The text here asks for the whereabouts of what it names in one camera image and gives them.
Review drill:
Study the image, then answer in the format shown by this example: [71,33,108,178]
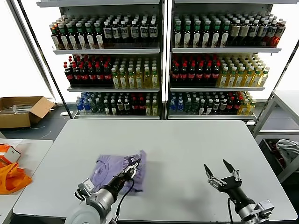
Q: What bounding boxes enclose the green-cap dark drink bottle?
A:
[58,22,69,50]
[76,22,86,50]
[93,21,105,49]
[66,22,78,50]
[84,22,95,49]
[183,21,192,49]
[212,20,221,49]
[174,21,183,49]
[192,21,201,49]
[221,20,231,49]
[202,21,212,49]

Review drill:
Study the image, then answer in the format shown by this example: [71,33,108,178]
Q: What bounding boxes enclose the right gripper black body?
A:
[217,175,256,210]

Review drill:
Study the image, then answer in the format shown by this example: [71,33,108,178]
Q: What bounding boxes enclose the orange plastic bag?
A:
[0,162,32,196]

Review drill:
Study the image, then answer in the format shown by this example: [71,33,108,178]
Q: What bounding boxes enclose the dark bottle blue label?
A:
[267,20,278,46]

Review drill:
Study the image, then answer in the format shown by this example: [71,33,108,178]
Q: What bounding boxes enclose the grey crumpled cloth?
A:
[275,139,299,161]

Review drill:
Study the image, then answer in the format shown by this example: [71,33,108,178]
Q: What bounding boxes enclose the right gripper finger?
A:
[204,164,227,189]
[222,159,242,182]

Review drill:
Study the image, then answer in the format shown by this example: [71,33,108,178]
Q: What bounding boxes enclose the white strips bundle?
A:
[0,102,32,115]

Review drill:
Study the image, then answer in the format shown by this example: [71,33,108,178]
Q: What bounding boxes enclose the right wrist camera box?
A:
[258,199,275,217]

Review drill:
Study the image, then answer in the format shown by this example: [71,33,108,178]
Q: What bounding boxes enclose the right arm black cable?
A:
[228,197,234,224]

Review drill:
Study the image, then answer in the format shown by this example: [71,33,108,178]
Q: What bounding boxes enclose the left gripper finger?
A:
[127,162,141,179]
[121,159,142,175]

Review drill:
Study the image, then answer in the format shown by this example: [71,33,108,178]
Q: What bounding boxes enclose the grey metal shelf unit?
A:
[36,0,168,121]
[164,0,282,121]

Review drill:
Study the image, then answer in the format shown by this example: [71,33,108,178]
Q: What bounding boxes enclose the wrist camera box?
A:
[258,199,275,217]
[78,178,96,194]

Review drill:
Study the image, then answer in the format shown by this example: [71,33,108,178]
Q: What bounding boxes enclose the reddish-brown drink bottle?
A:
[50,23,60,50]

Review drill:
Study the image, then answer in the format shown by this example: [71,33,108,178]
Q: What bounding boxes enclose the red drink bottle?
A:
[275,21,287,47]

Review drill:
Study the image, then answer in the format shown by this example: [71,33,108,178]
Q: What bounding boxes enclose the black slanted pole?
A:
[272,43,299,91]
[18,0,72,115]

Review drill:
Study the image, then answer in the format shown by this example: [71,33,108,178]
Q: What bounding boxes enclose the orange and white carton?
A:
[0,144,22,168]

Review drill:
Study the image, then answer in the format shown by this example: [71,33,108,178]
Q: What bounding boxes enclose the black storage crate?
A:
[258,138,287,177]

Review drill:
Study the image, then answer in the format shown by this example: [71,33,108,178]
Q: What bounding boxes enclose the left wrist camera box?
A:
[78,178,96,194]

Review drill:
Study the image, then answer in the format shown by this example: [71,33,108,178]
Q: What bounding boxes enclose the white-cap dark bottle grey label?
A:
[130,20,140,49]
[121,20,130,49]
[149,20,158,49]
[112,20,121,49]
[139,20,149,49]
[103,21,112,49]

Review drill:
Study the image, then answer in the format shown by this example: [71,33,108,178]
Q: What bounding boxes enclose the white metal frame table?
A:
[252,90,299,184]

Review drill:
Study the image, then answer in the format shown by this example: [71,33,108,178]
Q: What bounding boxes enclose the open cardboard box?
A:
[0,96,57,129]

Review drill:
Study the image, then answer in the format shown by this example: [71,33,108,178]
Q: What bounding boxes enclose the purple t-shirt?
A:
[90,150,147,194]

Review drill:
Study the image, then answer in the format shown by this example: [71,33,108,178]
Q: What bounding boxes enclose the red fabric item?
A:
[268,140,285,168]

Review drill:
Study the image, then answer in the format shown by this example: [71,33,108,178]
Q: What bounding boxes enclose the grey slanted frame post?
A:
[8,0,57,102]

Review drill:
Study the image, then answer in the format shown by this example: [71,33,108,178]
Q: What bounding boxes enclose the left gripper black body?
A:
[105,171,136,195]

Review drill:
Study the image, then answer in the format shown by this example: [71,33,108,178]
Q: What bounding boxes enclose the white side table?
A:
[0,139,54,224]

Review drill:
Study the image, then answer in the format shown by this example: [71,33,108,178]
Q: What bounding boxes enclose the dark bottle navy label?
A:
[249,20,259,46]

